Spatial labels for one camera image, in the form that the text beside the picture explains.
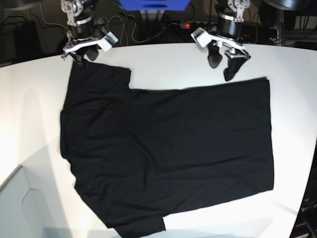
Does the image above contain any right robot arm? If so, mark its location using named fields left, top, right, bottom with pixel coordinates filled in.
left=60, top=0, right=105, bottom=66

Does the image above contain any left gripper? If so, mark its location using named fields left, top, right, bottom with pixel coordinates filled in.
left=208, top=31, right=251, bottom=81

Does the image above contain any black power strip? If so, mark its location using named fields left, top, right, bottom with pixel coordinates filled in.
left=178, top=21, right=215, bottom=30

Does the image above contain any grey cable on floor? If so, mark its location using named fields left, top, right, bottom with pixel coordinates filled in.
left=39, top=4, right=164, bottom=48

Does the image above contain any black T-shirt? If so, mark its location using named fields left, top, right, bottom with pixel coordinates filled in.
left=60, top=62, right=274, bottom=238

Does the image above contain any blue box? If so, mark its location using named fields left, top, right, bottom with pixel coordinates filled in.
left=119, top=0, right=190, bottom=11

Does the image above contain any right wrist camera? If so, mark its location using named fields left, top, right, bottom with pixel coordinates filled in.
left=97, top=31, right=118, bottom=52

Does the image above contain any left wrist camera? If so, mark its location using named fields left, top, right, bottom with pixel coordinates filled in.
left=191, top=27, right=213, bottom=48

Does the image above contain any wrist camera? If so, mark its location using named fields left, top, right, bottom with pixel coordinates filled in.
left=97, top=31, right=118, bottom=52
left=191, top=27, right=213, bottom=48

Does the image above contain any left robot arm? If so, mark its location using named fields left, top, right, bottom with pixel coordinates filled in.
left=207, top=0, right=251, bottom=82

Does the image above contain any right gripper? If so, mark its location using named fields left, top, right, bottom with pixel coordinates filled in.
left=61, top=31, right=104, bottom=66

